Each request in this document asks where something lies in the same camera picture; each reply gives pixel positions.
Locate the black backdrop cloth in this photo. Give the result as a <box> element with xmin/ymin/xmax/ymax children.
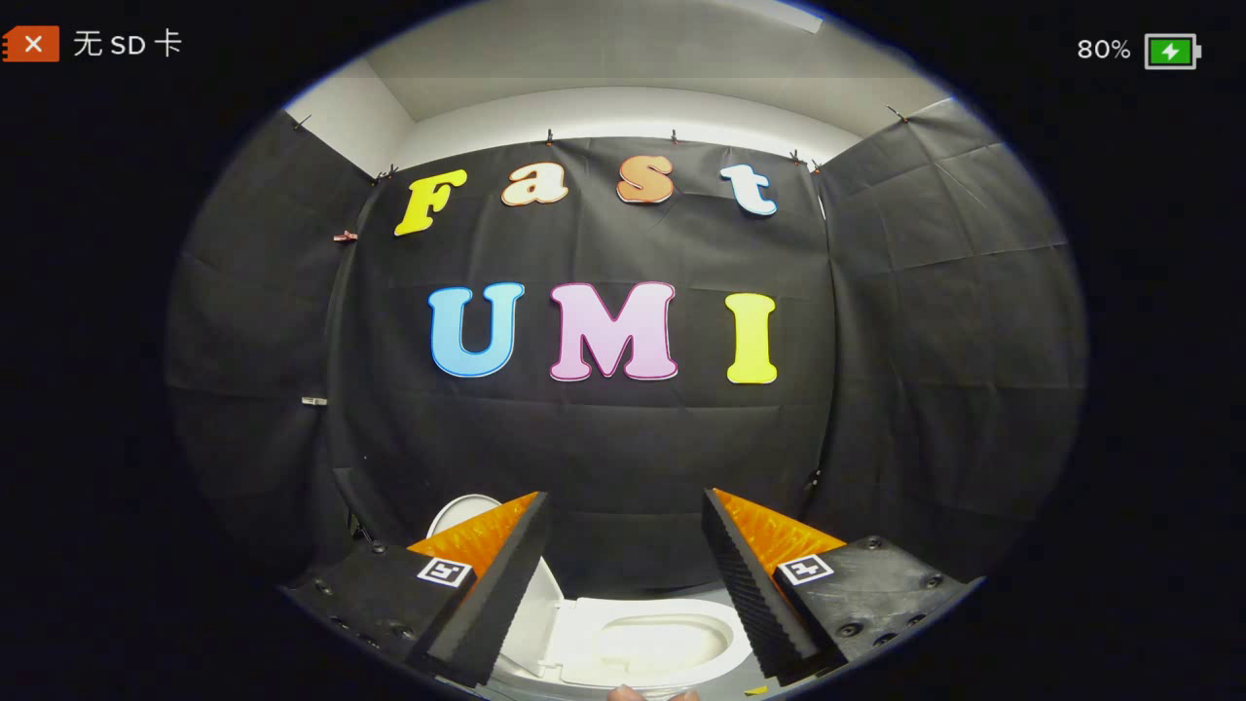
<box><xmin>164</xmin><ymin>95</ymin><xmax>1089</xmax><ymax>595</ymax></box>

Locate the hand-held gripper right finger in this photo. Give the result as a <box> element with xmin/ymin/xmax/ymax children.
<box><xmin>701</xmin><ymin>489</ymin><xmax>974</xmax><ymax>683</ymax></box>

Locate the white toilet bowl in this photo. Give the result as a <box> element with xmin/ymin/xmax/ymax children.
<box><xmin>543</xmin><ymin>597</ymin><xmax>758</xmax><ymax>690</ymax></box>

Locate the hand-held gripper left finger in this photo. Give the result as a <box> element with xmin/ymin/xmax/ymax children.
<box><xmin>282</xmin><ymin>493</ymin><xmax>551</xmax><ymax>688</ymax></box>

